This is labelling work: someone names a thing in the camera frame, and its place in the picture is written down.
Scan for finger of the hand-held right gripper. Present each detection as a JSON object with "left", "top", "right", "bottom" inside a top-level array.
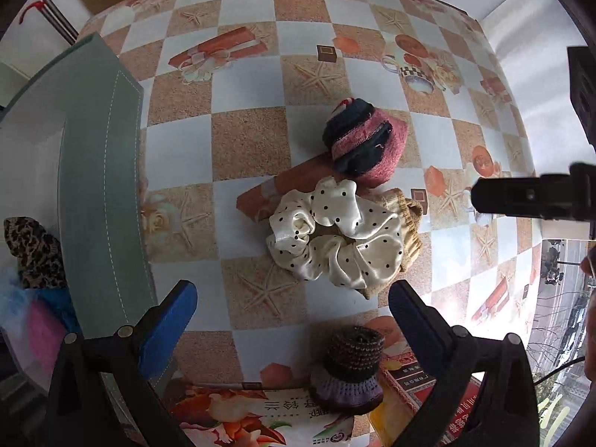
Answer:
[
  {"left": 469, "top": 162, "right": 596, "bottom": 222},
  {"left": 567, "top": 47, "right": 596, "bottom": 146}
]

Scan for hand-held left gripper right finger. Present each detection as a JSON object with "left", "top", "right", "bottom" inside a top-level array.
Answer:
[{"left": 388, "top": 279, "right": 544, "bottom": 447}]

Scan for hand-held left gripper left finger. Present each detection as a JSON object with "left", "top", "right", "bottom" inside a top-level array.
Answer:
[{"left": 35, "top": 280, "right": 199, "bottom": 447}]

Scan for blue nonwoven cloth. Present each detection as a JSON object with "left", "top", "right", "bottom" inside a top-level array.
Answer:
[{"left": 35, "top": 288, "right": 82, "bottom": 332}]

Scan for grey-green storage box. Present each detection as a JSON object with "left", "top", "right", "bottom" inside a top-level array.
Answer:
[{"left": 0, "top": 32, "right": 180, "bottom": 385}]

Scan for red printed box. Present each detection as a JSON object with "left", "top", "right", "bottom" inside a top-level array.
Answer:
[{"left": 379, "top": 362, "right": 482, "bottom": 447}]

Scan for purple brown crocheted bootie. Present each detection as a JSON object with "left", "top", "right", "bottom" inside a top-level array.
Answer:
[{"left": 307, "top": 326, "right": 387, "bottom": 415}]

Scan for yellow packet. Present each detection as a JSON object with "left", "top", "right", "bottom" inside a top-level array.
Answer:
[{"left": 370, "top": 400, "right": 397, "bottom": 447}]

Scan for window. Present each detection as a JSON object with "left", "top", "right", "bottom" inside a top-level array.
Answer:
[{"left": 531, "top": 237, "right": 596, "bottom": 429}]

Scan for floral printed box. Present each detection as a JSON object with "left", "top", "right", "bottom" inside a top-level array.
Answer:
[{"left": 170, "top": 381, "right": 373, "bottom": 447}]

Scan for cream polka dot scrunchie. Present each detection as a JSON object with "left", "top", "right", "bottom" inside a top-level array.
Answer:
[{"left": 265, "top": 177, "right": 406, "bottom": 290}]

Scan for pink scrunchie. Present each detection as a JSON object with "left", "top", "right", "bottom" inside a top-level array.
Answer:
[{"left": 25, "top": 300, "right": 70, "bottom": 379}]

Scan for leopard print scrunchie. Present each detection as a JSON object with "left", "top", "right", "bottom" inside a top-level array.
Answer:
[{"left": 4, "top": 216, "right": 69, "bottom": 290}]

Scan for light blue fluffy scrunchie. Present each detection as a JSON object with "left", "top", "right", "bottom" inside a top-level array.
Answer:
[{"left": 0, "top": 265, "right": 34, "bottom": 332}]

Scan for checkered printed tablecloth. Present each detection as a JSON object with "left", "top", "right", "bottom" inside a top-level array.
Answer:
[{"left": 77, "top": 0, "right": 546, "bottom": 447}]

